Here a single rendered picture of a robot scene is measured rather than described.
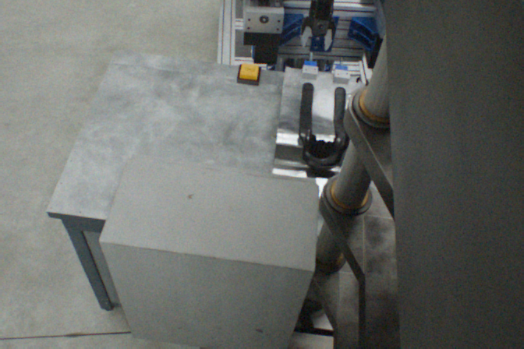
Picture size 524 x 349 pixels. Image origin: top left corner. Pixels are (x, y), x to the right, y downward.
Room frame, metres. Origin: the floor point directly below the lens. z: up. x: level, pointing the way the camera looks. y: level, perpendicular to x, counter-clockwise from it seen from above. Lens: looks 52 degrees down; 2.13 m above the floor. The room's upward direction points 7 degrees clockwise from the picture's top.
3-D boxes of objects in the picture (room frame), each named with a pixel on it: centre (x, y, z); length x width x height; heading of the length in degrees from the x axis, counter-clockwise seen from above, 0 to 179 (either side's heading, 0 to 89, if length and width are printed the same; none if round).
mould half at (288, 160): (1.10, -0.17, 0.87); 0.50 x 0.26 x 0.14; 179
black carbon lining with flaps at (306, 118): (1.12, -0.18, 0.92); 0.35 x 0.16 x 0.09; 179
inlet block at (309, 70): (1.37, -0.12, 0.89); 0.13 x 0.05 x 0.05; 179
